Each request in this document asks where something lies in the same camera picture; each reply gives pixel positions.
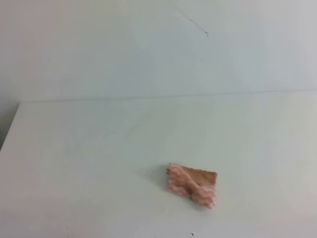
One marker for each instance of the pink white striped rag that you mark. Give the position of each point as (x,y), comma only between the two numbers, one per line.
(194,184)

